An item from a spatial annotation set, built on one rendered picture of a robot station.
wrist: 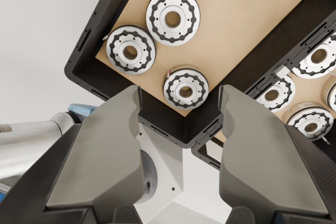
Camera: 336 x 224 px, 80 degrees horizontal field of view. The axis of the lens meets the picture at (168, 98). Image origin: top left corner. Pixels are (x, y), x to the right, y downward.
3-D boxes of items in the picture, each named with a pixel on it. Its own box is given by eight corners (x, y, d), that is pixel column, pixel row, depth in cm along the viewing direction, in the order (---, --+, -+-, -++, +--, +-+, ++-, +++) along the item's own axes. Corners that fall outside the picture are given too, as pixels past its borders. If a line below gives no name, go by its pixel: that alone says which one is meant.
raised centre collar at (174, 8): (173, -2, 36) (173, -2, 35) (191, 19, 38) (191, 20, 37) (154, 18, 38) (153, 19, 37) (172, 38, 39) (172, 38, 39)
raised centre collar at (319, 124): (306, 137, 50) (308, 139, 49) (294, 127, 49) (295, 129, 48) (325, 125, 48) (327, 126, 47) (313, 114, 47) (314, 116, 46)
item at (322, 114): (302, 147, 52) (304, 148, 52) (277, 127, 49) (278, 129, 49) (340, 122, 48) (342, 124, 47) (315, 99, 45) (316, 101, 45)
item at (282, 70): (278, 76, 35) (281, 79, 34) (273, 71, 35) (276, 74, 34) (287, 68, 34) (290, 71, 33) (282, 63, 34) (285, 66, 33)
